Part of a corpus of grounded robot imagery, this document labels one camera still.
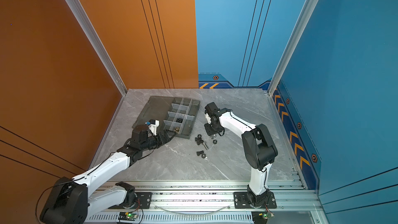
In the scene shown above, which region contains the left aluminium corner post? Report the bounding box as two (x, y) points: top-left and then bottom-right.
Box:
(65, 0), (127, 96)

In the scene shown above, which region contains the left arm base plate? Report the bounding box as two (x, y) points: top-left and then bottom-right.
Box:
(109, 192), (152, 210)

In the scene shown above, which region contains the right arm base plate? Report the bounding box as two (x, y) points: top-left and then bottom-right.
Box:
(233, 190), (277, 209)

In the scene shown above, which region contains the right aluminium corner post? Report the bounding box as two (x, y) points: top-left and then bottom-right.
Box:
(267, 0), (319, 96)

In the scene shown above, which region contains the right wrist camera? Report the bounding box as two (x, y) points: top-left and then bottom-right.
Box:
(205, 102), (220, 124)

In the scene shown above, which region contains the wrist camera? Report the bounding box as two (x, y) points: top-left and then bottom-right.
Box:
(205, 102), (220, 124)
(146, 119), (160, 136)

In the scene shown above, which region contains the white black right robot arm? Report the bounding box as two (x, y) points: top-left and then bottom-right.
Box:
(204, 103), (278, 209)

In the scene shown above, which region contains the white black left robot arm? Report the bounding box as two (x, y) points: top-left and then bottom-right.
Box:
(35, 122), (177, 224)

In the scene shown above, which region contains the large black bolt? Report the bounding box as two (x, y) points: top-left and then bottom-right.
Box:
(195, 134), (204, 145)

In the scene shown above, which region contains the grey plastic organizer box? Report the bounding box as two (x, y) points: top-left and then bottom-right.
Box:
(132, 96), (200, 139)

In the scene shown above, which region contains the aluminium front rail frame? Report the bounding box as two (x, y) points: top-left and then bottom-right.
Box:
(55, 178), (330, 224)

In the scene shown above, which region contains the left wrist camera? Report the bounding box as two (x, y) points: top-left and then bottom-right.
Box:
(146, 119), (160, 136)

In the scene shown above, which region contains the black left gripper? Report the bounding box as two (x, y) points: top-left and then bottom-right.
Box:
(141, 130), (177, 153)

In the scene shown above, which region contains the aluminium corner post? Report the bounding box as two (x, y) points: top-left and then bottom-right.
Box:
(267, 0), (319, 96)
(65, 0), (127, 96)

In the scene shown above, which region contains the left green circuit board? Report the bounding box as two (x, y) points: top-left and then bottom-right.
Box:
(118, 212), (138, 222)

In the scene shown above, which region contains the right circuit board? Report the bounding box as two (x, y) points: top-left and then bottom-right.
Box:
(251, 212), (275, 224)

